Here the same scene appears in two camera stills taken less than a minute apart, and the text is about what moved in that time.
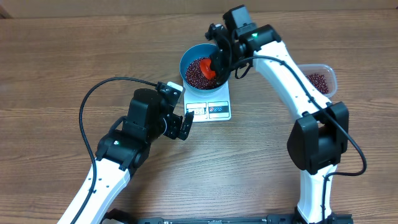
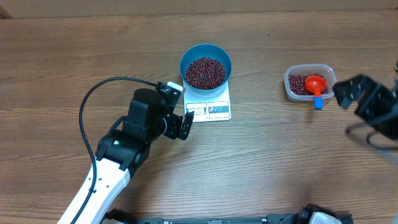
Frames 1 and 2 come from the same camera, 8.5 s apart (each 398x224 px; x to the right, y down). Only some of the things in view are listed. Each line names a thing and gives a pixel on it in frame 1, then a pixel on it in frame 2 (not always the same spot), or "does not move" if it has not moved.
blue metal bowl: [192, 53] does not move
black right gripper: [219, 65] → [375, 98]
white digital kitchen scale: [208, 107] does not move
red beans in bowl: [196, 78] does not move
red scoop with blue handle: [205, 67] → [316, 84]
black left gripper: [172, 130] does not move
